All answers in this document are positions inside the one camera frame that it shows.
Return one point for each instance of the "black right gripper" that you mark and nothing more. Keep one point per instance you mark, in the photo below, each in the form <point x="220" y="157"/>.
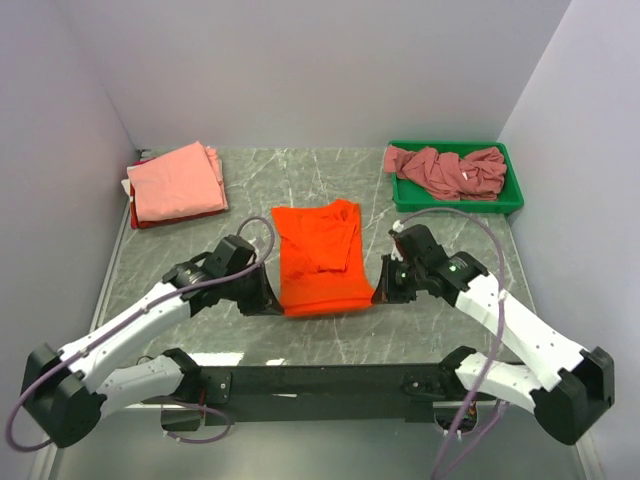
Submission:
<point x="387" y="292"/>

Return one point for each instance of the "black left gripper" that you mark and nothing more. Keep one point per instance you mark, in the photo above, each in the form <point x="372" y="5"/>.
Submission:
<point x="264" y="301"/>

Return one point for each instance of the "orange t-shirt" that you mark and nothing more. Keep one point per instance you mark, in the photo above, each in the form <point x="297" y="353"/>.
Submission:
<point x="321" y="260"/>

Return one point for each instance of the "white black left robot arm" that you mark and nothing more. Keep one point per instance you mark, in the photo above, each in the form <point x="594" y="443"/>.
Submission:
<point x="69" y="390"/>

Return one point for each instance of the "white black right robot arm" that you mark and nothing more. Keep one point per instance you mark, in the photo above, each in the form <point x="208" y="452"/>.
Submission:
<point x="565" y="386"/>

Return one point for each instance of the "black base crossbar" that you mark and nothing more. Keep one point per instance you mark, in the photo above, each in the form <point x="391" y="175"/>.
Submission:
<point x="338" y="392"/>

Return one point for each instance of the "green plastic tray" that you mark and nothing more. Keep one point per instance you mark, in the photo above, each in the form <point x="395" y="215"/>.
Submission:
<point x="410" y="197"/>

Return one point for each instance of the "folded pink t-shirt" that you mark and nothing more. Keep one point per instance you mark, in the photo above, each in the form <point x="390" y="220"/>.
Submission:
<point x="180" y="182"/>

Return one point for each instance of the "dusty rose t-shirt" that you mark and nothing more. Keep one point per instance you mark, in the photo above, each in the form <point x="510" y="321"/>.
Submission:
<point x="448" y="176"/>

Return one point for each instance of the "folded white t-shirt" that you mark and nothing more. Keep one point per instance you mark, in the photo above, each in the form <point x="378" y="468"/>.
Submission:
<point x="131" y="181"/>

